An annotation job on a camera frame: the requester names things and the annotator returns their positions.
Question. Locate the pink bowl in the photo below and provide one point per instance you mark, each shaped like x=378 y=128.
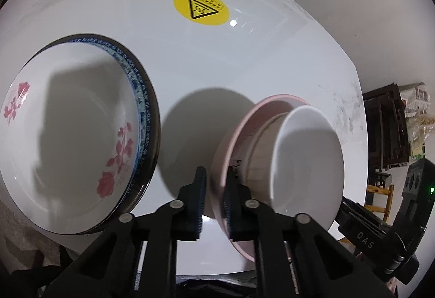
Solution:
x=217 y=189

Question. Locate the cartoon print bowl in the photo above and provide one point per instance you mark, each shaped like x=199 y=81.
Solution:
x=306 y=165

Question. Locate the dark wooden furniture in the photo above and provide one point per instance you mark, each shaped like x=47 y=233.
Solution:
x=384 y=131

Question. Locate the large blue floral plate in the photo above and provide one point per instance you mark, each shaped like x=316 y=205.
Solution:
x=154 y=121

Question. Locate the white plate with pink flowers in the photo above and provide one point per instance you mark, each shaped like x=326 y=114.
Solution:
x=68 y=131

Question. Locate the round yellow warning sticker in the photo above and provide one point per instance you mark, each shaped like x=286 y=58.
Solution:
x=200 y=7

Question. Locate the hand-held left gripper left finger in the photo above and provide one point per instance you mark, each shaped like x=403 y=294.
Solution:
x=200 y=202

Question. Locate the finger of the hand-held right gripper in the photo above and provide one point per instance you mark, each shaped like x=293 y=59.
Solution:
x=353 y=208

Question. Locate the pile of packaged goods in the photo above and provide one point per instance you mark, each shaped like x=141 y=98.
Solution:
x=416 y=121

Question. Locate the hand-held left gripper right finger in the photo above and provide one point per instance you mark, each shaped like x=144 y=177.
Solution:
x=228 y=202

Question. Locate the bamboo chair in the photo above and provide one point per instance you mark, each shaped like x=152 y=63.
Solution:
x=387 y=196

